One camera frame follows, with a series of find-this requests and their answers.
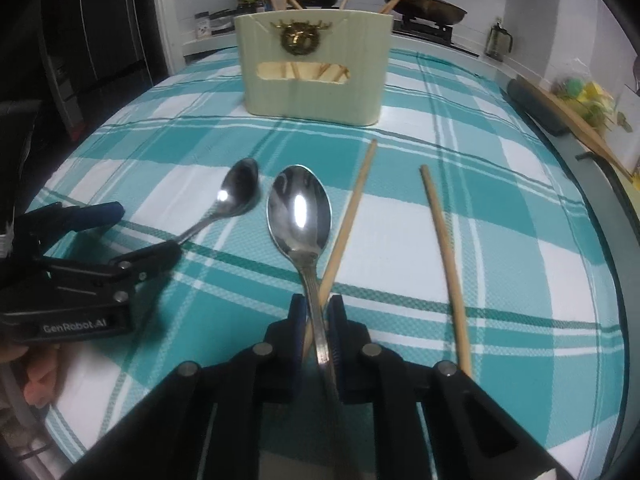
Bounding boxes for large steel spoon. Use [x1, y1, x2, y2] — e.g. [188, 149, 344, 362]
[264, 164, 342, 401]

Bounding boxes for cream utensil holder box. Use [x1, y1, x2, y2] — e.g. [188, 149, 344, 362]
[234, 9, 393, 126]

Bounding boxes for person's left hand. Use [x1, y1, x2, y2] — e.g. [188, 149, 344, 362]
[1, 341, 61, 408]

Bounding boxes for wooden chopstick pair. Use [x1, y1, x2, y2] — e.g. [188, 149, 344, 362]
[378, 0, 400, 14]
[420, 165, 473, 377]

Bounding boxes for teal plaid tablecloth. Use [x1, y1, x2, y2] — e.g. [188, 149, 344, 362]
[29, 49, 625, 479]

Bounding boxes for wooden chopstick crossing spoon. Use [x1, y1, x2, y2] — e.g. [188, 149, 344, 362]
[301, 138, 380, 361]

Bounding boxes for black gas cooktop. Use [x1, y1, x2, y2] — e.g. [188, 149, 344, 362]
[393, 18, 478, 58]

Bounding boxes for wooden cutting board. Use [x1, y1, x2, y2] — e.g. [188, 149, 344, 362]
[506, 76, 632, 182]

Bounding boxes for sauce bottles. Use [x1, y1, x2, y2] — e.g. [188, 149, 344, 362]
[236, 0, 266, 14]

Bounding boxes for bag of sponges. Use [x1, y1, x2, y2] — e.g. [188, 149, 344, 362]
[551, 76, 634, 136]

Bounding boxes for small steel spoon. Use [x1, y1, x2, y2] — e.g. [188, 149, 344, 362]
[176, 157, 262, 245]

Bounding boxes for black refrigerator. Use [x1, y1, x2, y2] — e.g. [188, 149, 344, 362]
[0, 0, 174, 162]

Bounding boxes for wok with glass lid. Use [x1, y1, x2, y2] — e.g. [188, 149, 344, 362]
[384, 0, 468, 26]

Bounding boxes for glass jug with handle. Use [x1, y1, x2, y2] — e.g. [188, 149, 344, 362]
[484, 18, 514, 62]

